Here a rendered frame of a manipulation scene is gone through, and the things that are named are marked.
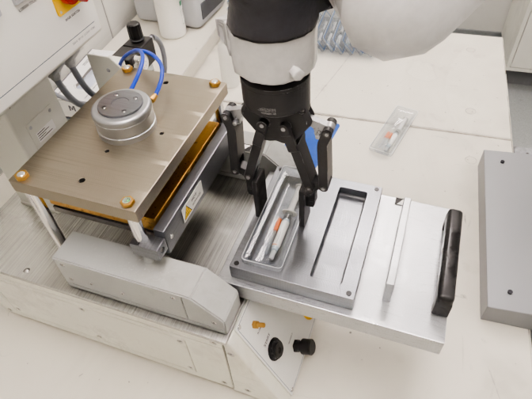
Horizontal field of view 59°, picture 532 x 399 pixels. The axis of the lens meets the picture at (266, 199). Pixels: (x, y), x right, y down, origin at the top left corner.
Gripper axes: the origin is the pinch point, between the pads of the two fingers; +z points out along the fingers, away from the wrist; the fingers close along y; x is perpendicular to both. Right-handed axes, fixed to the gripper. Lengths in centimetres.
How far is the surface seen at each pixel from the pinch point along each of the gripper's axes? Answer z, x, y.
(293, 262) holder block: 3.5, -7.2, 3.7
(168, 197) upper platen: -3.2, -6.4, -13.5
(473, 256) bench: 28.5, 20.6, 30.7
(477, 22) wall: 90, 244, 38
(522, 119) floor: 105, 175, 65
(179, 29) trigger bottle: 20, 76, -58
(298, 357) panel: 25.8, -9.8, 4.8
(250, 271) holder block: 3.4, -10.2, -1.2
